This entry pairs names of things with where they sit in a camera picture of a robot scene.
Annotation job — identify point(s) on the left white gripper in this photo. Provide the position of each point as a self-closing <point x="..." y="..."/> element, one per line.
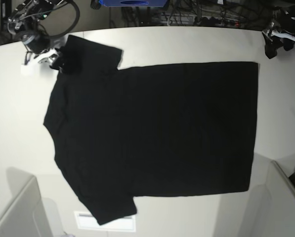
<point x="275" y="40"/>

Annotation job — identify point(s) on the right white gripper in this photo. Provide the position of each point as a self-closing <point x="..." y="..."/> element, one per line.
<point x="64" y="67"/>

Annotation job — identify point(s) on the black T-shirt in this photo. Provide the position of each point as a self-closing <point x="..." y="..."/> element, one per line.
<point x="174" y="130"/>

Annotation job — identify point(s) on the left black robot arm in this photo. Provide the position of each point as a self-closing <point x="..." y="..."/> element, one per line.
<point x="280" y="31"/>

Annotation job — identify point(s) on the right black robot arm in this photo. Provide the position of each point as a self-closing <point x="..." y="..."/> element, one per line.
<point x="24" y="24"/>

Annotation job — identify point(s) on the blue box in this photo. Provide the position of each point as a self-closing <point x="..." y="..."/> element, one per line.
<point x="124" y="3"/>

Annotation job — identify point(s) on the black power strip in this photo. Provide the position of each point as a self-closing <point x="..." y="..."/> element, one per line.
<point x="219" y="22"/>

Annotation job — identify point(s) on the left beige partition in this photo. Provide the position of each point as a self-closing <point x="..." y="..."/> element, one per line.
<point x="24" y="215"/>

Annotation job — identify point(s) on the beige partition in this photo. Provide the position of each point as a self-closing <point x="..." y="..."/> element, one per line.
<point x="275" y="216"/>
<point x="24" y="215"/>

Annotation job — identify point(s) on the right beige partition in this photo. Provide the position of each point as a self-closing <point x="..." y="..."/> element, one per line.
<point x="275" y="216"/>

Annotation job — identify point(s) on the white label plate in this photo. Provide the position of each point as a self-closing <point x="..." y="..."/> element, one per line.
<point x="85" y="221"/>

